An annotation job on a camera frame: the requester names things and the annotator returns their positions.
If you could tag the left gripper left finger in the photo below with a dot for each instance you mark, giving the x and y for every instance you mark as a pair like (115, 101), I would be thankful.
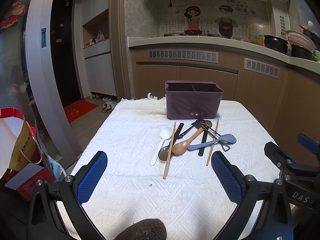
(44, 218)

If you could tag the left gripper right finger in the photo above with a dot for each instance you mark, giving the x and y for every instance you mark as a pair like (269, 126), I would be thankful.
(274, 220)

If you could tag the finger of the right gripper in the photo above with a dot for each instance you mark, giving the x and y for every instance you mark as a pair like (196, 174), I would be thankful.
(312, 146)

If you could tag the blue plastic spoon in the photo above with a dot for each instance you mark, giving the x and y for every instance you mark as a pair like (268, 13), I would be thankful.
(229, 137)

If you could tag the wooden spoon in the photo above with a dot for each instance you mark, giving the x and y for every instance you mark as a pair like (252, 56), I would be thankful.
(181, 147)

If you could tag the black handled steel spoon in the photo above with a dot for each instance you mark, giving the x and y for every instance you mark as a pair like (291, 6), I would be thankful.
(163, 152)

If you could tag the white plastic spoon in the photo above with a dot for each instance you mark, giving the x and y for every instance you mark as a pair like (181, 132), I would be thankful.
(165, 134)

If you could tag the steel ladle white ball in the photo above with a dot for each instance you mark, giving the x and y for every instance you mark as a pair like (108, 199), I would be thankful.
(224, 143)

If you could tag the red white box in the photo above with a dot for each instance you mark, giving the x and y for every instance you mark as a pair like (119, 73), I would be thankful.
(24, 181)

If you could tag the red yellow gift bag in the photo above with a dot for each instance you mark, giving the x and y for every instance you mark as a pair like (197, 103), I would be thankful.
(18, 143)

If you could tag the black cooking pot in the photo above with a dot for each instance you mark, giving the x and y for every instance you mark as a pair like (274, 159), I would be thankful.
(276, 43)

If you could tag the pink striped bowl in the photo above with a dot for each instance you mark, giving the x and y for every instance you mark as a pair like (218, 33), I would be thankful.
(299, 39)

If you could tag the red door mat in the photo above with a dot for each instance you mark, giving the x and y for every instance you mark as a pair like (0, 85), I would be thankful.
(78, 109)

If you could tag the white textured table cloth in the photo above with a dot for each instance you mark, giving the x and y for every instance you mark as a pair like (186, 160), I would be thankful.
(190, 202)

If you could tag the purple utensil caddy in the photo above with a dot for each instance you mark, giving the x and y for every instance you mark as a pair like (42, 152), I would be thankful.
(190, 100)

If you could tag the pair of slippers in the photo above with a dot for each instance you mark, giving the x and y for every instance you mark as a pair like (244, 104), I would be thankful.
(109, 105)

